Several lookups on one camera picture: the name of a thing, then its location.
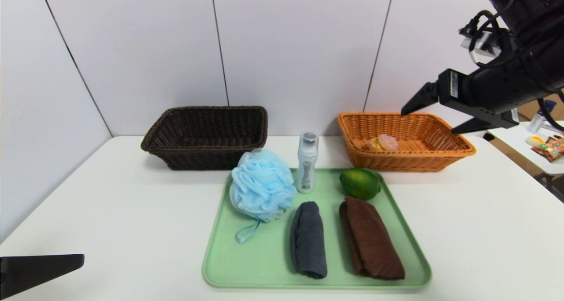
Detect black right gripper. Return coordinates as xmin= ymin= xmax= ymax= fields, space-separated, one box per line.
xmin=401 ymin=46 xmax=535 ymax=134

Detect pink round bread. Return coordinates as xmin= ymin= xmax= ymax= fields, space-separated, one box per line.
xmin=364 ymin=134 xmax=400 ymax=152

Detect small clear bottle silver cap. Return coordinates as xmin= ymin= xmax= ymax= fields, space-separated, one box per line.
xmin=294 ymin=132 xmax=319 ymax=194

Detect grey towel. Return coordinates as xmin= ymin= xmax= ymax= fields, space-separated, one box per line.
xmin=289 ymin=201 xmax=328 ymax=279

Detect light blue bath loofah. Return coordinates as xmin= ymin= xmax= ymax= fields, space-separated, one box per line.
xmin=229 ymin=148 xmax=298 ymax=244

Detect orange wicker basket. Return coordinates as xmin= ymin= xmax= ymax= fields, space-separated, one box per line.
xmin=337 ymin=112 xmax=476 ymax=173

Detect dark brown wicker basket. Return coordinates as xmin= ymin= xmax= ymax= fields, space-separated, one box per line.
xmin=141 ymin=106 xmax=268 ymax=171

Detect white side table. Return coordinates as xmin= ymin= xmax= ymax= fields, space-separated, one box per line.
xmin=486 ymin=121 xmax=564 ymax=202

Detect light wooden cabinet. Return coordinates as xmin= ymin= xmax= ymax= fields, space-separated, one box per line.
xmin=518 ymin=94 xmax=564 ymax=123

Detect clear bottle with blue cap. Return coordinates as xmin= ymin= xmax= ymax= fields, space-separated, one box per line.
xmin=527 ymin=99 xmax=557 ymax=134

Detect orange snack packet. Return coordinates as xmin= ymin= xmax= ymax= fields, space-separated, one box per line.
xmin=531 ymin=138 xmax=564 ymax=163

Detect green lime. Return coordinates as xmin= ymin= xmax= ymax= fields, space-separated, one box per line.
xmin=339 ymin=168 xmax=382 ymax=201

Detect brown rolled towel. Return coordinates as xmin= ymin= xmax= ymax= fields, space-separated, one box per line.
xmin=338 ymin=196 xmax=406 ymax=280

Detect light green plastic tray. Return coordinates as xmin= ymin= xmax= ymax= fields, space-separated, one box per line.
xmin=202 ymin=168 xmax=432 ymax=289

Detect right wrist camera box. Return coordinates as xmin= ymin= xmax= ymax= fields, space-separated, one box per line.
xmin=460 ymin=26 xmax=502 ymax=58

